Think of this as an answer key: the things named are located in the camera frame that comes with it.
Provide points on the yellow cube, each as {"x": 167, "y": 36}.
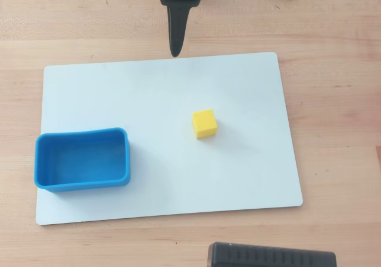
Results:
{"x": 204, "y": 124}

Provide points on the white rectangular mat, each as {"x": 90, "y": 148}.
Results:
{"x": 184, "y": 166}

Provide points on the blue rectangular bin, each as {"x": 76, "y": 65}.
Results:
{"x": 83, "y": 163}

